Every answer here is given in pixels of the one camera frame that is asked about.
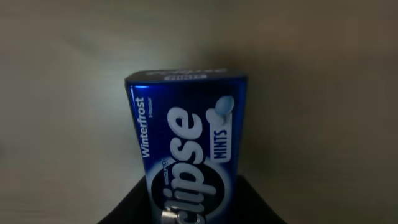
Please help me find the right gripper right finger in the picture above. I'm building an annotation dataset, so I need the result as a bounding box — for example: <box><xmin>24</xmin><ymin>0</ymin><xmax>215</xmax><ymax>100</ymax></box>
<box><xmin>235</xmin><ymin>175</ymin><xmax>289</xmax><ymax>224</ymax></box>

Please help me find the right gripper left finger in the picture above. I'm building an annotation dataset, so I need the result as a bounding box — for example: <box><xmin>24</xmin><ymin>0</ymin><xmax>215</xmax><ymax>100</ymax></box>
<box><xmin>97</xmin><ymin>175</ymin><xmax>154</xmax><ymax>224</ymax></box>

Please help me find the blue candy pack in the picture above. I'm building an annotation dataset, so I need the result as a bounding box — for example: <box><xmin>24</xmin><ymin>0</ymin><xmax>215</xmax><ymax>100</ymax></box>
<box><xmin>124</xmin><ymin>68</ymin><xmax>249</xmax><ymax>224</ymax></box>

